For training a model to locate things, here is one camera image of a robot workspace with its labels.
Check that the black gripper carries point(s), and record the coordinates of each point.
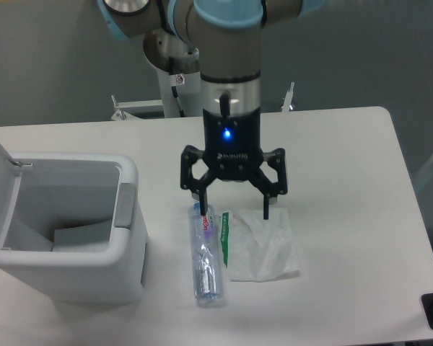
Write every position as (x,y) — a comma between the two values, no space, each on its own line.
(231,151)

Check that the crushed clear plastic bottle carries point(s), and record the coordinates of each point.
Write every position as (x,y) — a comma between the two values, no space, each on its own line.
(206,258)

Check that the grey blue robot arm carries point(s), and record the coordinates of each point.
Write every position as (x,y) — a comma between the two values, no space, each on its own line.
(227,37)

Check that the white trash can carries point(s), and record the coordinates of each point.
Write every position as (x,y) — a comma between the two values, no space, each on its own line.
(71,226)

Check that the white plastic wrapper green stripe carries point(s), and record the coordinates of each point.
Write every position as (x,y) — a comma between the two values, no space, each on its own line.
(255,249)

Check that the white metal bracket right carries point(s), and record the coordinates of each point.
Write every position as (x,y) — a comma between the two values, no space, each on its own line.
(288,104)

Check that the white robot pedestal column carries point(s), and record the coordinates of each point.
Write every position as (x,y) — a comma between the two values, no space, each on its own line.
(178,73)

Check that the white metal frame bracket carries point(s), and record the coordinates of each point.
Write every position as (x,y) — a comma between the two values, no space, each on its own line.
(136,110)

